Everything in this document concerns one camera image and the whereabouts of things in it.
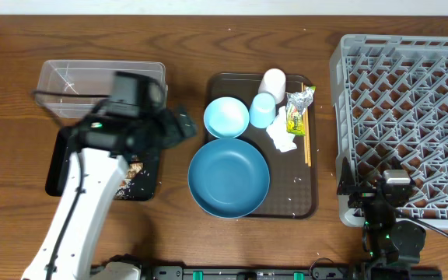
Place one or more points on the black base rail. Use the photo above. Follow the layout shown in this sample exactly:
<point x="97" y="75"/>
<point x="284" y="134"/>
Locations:
<point x="255" y="274"/>

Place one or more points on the pink plastic cup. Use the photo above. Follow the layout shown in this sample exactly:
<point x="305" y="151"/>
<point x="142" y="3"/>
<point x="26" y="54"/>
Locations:
<point x="273" y="82"/>

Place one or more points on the white rice pile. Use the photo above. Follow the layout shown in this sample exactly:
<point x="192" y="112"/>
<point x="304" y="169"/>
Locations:
<point x="142" y="187"/>

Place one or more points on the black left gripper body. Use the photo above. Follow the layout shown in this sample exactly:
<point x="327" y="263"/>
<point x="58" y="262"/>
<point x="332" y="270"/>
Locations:
<point x="166" y="130"/>

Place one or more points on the black food waste tray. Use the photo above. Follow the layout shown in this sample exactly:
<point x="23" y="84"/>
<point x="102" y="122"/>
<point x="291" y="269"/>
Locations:
<point x="58" y="170"/>

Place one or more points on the clear plastic bin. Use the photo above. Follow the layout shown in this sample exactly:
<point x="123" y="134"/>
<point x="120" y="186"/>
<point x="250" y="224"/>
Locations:
<point x="82" y="83"/>

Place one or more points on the brown food scrap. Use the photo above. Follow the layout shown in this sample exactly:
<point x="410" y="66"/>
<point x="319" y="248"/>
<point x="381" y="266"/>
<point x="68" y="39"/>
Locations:
<point x="133" y="170"/>

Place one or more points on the white napkin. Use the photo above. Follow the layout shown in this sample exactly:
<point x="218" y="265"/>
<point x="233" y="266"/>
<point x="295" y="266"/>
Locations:
<point x="277" y="131"/>

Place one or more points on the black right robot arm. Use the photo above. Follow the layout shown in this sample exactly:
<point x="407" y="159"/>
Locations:
<point x="393" y="246"/>

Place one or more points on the wooden chopstick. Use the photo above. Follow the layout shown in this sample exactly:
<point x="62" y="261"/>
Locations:
<point x="306" y="138"/>
<point x="309" y="139"/>

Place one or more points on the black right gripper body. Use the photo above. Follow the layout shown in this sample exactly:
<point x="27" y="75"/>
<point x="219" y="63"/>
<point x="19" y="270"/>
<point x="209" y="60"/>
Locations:
<point x="363" y="194"/>

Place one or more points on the light blue plastic bowl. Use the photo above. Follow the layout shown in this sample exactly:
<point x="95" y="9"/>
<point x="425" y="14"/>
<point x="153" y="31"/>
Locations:
<point x="226" y="117"/>

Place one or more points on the yellow green snack wrapper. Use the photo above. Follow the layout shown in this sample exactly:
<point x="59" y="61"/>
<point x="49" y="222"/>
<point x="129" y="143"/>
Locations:
<point x="296" y="107"/>

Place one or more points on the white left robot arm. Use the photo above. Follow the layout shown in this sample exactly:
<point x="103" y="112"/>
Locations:
<point x="93" y="179"/>

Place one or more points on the light blue plastic cup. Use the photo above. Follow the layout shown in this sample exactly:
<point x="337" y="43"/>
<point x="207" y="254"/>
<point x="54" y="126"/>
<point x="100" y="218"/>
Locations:
<point x="262" y="110"/>

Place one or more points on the dark brown serving tray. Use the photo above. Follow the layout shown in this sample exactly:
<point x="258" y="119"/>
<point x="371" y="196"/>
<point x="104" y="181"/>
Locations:
<point x="293" y="182"/>

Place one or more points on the grey dishwasher rack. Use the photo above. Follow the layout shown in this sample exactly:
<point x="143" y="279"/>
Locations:
<point x="390" y="95"/>

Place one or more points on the dark blue plate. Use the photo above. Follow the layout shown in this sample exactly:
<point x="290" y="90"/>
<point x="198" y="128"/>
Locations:
<point x="228" y="178"/>

